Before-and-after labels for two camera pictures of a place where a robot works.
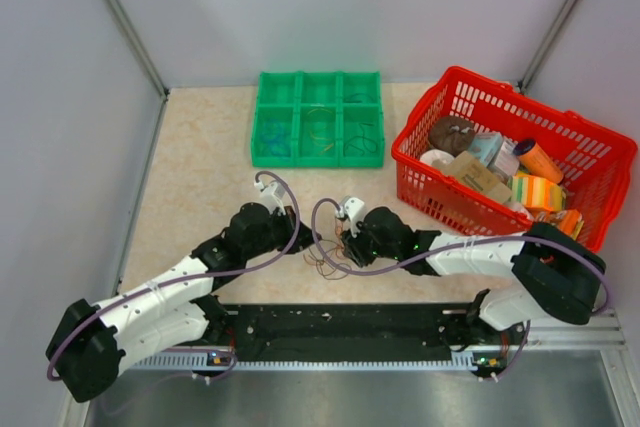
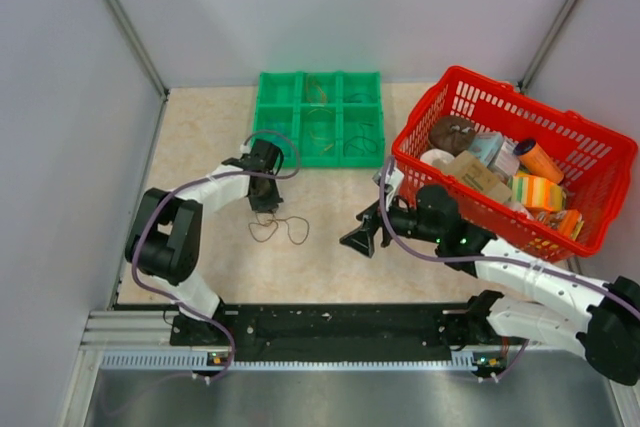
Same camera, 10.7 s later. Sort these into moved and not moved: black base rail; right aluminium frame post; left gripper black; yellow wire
Moved: left gripper black
Not moved: right aluminium frame post; yellow wire; black base rail
